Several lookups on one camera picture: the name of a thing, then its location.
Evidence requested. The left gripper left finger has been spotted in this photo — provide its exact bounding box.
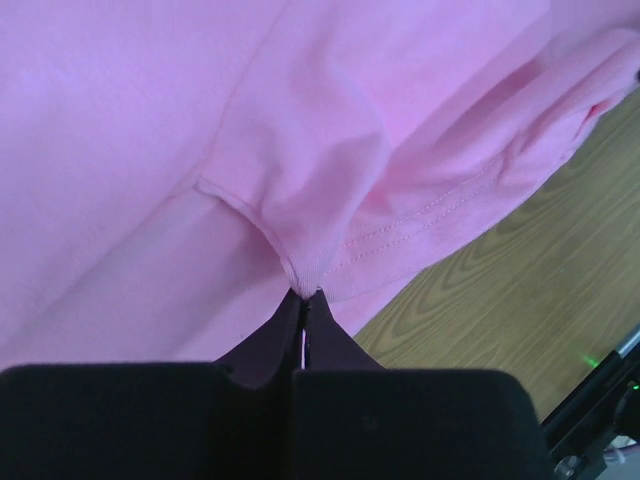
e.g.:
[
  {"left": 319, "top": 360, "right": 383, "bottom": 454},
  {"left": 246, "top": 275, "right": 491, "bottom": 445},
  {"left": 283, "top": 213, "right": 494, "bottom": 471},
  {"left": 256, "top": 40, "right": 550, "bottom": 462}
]
[{"left": 1, "top": 293, "right": 304, "bottom": 479}]

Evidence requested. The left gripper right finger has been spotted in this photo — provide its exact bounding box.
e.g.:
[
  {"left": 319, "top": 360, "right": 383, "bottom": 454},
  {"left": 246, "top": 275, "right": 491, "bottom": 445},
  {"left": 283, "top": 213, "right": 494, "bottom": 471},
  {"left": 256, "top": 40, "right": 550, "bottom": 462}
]
[{"left": 292, "top": 291, "right": 554, "bottom": 479}]

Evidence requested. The pink t-shirt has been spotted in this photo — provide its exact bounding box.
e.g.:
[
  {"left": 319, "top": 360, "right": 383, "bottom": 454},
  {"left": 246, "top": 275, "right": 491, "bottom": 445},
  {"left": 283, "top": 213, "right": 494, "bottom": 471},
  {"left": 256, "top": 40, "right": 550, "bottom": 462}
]
[{"left": 1, "top": 1, "right": 639, "bottom": 367}]

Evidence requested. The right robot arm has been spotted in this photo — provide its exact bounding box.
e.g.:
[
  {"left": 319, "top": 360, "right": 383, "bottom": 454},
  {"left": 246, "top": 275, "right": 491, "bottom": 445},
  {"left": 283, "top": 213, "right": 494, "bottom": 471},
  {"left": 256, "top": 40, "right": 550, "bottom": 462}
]
[{"left": 542, "top": 328, "right": 639, "bottom": 480}]

